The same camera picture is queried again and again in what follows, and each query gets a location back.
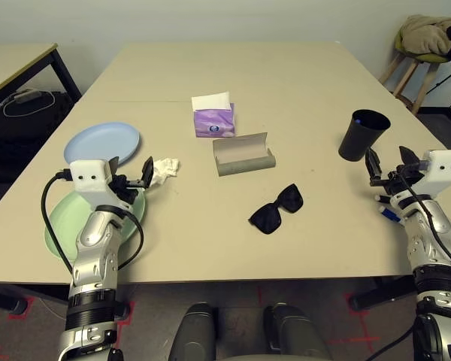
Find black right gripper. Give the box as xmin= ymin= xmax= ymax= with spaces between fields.
xmin=365 ymin=146 xmax=424 ymax=196

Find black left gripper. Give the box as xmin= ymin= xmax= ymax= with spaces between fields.
xmin=107 ymin=156 xmax=155 ymax=206

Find white tissue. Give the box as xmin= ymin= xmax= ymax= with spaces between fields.
xmin=150 ymin=157 xmax=180 ymax=187

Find blue cap whiteboard marker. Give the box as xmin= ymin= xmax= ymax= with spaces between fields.
xmin=378 ymin=205 xmax=405 ymax=225

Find light green plate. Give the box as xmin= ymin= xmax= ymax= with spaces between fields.
xmin=44 ymin=189 xmax=147 ymax=263

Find grey glasses case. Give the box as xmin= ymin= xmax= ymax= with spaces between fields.
xmin=212 ymin=131 xmax=277 ymax=177

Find black sunglasses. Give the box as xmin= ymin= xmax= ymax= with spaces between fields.
xmin=247 ymin=183 xmax=304 ymax=236

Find black cup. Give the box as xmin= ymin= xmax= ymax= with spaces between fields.
xmin=337 ymin=109 xmax=392 ymax=162

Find light blue plate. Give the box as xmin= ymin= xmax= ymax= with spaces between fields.
xmin=63 ymin=120 xmax=141 ymax=166

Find wooden stool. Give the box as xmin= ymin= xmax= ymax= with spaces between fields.
xmin=379 ymin=52 xmax=451 ymax=114

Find purple tissue pack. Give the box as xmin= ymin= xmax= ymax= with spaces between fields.
xmin=191 ymin=91 xmax=237 ymax=138

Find black tripod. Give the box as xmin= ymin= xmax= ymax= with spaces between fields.
xmin=426 ymin=67 xmax=451 ymax=110

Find black bag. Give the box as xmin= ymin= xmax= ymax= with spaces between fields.
xmin=0 ymin=89 xmax=78 ymax=181

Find beige jacket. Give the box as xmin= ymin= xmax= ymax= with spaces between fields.
xmin=400 ymin=14 xmax=451 ymax=56

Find dark grey left robot leg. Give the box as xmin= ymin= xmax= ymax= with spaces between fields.
xmin=168 ymin=302 xmax=218 ymax=361

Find dark grey robot leg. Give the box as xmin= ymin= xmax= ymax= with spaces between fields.
xmin=262 ymin=302 xmax=334 ymax=361
xmin=168 ymin=302 xmax=218 ymax=361

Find dark grey right robot leg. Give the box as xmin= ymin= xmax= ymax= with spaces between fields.
xmin=262 ymin=302 xmax=334 ymax=361

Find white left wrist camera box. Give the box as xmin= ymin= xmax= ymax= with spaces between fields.
xmin=68 ymin=159 xmax=133 ymax=212

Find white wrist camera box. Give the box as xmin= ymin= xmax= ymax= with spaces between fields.
xmin=68 ymin=159 xmax=133 ymax=212
xmin=420 ymin=149 xmax=451 ymax=199

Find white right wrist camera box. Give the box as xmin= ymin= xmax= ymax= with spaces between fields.
xmin=420 ymin=149 xmax=451 ymax=199

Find black left wrist camera cable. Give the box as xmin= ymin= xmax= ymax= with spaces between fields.
xmin=41 ymin=169 xmax=144 ymax=272

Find white cable loop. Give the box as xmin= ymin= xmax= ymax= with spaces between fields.
xmin=2 ymin=89 xmax=56 ymax=117

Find beige side table black frame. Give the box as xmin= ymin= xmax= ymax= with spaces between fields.
xmin=0 ymin=43 xmax=83 ymax=105

